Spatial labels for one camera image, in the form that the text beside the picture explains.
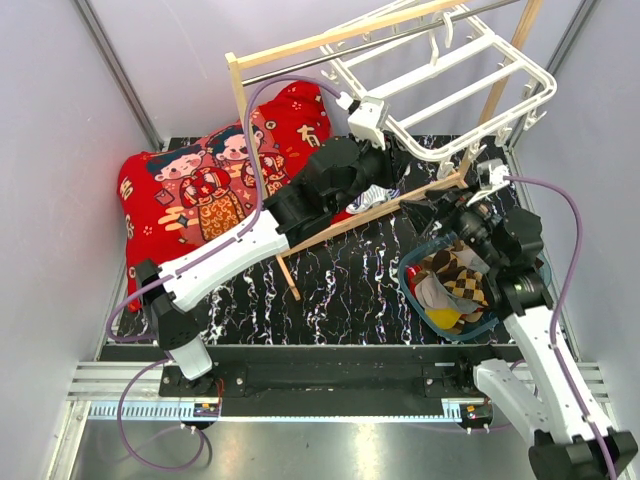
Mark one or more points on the brown argyle sock in bin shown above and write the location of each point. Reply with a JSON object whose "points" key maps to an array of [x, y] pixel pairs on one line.
{"points": [[461, 272]]}

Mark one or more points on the red cartoon pillow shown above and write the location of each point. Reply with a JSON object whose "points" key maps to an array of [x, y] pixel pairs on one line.
{"points": [[178, 200]]}

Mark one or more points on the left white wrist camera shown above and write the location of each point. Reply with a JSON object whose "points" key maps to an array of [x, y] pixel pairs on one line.
{"points": [[366, 118]]}

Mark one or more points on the vertical aluminium post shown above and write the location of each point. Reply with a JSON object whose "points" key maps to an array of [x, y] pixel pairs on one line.
{"points": [[559, 29], [96, 30]]}

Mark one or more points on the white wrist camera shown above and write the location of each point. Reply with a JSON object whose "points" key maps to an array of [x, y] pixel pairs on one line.
{"points": [[493, 175], [366, 118]]}

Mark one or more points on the clear blue plastic bin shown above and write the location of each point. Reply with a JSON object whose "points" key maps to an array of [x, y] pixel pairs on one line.
{"points": [[508, 293]]}

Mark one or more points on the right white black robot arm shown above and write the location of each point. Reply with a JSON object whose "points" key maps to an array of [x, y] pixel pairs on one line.
{"points": [[568, 434]]}

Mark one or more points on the left vertical aluminium post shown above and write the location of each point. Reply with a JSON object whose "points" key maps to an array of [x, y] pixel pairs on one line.
{"points": [[96, 30]]}

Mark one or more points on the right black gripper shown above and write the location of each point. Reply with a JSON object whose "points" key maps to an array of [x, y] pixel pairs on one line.
{"points": [[443, 203]]}

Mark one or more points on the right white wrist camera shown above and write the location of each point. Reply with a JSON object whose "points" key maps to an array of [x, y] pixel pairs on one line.
{"points": [[493, 175]]}

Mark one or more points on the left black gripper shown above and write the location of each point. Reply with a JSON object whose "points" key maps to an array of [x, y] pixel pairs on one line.
{"points": [[392, 170]]}

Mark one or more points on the white plastic clip hanger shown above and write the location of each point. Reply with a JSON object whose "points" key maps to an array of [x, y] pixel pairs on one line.
{"points": [[417, 74]]}

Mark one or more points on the grey sock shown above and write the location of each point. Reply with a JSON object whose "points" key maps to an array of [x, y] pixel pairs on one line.
{"points": [[432, 295]]}

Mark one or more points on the blue striped cloth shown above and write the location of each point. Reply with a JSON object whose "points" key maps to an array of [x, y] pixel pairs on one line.
{"points": [[374, 196]]}

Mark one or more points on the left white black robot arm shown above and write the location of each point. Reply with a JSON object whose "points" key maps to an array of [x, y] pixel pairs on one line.
{"points": [[333, 177]]}

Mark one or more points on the right vertical aluminium post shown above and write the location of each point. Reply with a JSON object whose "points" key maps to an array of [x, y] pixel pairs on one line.
{"points": [[559, 29]]}

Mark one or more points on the yellow sock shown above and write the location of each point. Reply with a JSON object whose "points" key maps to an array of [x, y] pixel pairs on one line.
{"points": [[445, 318]]}

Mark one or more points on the aluminium frame rail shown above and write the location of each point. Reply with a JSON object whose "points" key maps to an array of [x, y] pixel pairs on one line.
{"points": [[102, 381]]}

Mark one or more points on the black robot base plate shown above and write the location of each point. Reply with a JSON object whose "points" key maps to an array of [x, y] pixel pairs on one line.
{"points": [[248, 371]]}

